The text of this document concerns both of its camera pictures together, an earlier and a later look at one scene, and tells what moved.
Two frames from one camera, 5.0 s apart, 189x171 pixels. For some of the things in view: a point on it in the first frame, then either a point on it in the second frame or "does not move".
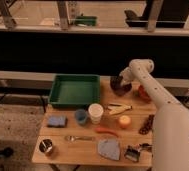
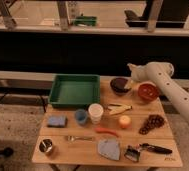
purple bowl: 118,88 does not move
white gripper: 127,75 -> 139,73
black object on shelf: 172,14 does not move
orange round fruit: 124,122 does not move
